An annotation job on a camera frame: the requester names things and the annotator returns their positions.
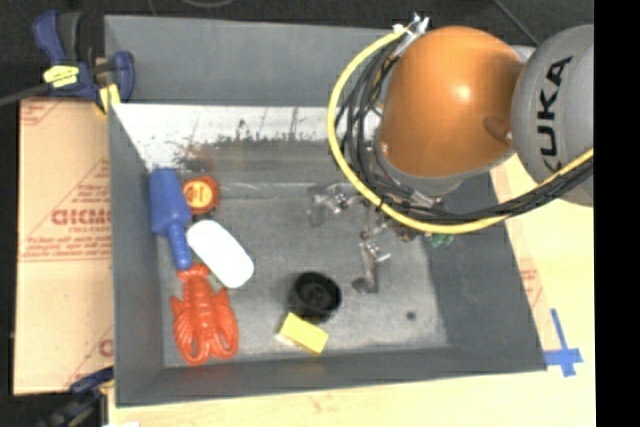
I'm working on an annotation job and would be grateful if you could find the grey metal bin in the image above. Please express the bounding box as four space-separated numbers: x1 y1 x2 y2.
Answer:
103 14 547 407

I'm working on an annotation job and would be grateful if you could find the blue plastic scoop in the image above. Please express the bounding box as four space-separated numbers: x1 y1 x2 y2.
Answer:
148 168 194 272

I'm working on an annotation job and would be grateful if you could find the brown cardboard board red print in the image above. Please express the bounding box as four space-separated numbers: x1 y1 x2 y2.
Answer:
12 96 116 396

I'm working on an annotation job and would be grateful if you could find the black round cup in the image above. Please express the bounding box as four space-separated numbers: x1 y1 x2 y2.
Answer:
286 270 343 323

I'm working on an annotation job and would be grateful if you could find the white oval soap bar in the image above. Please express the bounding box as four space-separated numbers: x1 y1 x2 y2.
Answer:
185 219 256 289

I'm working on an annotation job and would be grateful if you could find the orange round disc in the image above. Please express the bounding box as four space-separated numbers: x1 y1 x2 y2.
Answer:
181 174 221 216

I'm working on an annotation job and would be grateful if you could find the orange toy lobster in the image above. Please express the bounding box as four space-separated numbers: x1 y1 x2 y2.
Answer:
169 263 241 367

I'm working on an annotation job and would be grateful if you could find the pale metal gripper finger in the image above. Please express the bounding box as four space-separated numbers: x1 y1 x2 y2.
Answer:
306 181 362 227
351 234 393 295

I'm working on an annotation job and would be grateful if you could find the yellow sponge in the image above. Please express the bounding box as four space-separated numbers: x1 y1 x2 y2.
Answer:
275 312 330 356

